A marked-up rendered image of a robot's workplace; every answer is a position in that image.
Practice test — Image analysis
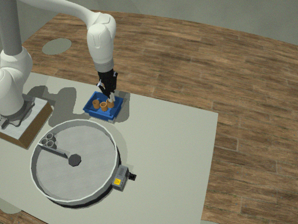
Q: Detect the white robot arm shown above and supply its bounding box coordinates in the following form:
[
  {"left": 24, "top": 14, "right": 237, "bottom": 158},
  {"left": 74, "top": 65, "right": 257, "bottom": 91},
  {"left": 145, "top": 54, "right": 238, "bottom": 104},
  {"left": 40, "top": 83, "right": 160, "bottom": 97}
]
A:
[{"left": 0, "top": 0, "right": 116, "bottom": 128}]

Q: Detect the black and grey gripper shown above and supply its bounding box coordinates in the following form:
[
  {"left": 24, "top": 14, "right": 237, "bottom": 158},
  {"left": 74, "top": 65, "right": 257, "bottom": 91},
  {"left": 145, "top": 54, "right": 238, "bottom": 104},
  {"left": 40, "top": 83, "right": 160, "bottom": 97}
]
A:
[{"left": 96, "top": 68, "right": 118, "bottom": 103}]

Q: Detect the grey metal bushing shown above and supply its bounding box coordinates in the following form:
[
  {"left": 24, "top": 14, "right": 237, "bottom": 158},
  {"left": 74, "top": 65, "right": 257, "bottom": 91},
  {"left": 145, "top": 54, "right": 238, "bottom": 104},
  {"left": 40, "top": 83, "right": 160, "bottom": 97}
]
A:
[
  {"left": 47, "top": 140, "right": 56, "bottom": 149},
  {"left": 46, "top": 133, "right": 56, "bottom": 142},
  {"left": 40, "top": 138, "right": 48, "bottom": 146}
]

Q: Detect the blue crate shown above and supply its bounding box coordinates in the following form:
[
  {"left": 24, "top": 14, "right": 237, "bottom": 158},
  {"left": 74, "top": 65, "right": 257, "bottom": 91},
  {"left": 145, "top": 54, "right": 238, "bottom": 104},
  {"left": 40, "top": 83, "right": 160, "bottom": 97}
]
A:
[{"left": 84, "top": 91, "right": 124, "bottom": 123}]

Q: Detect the bronze bushing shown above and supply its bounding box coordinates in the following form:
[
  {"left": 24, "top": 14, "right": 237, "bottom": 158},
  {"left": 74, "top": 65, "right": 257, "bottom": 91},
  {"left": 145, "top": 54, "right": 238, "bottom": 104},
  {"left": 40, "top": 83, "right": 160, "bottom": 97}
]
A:
[
  {"left": 106, "top": 99, "right": 114, "bottom": 108},
  {"left": 93, "top": 100, "right": 100, "bottom": 109},
  {"left": 100, "top": 102, "right": 108, "bottom": 111}
]

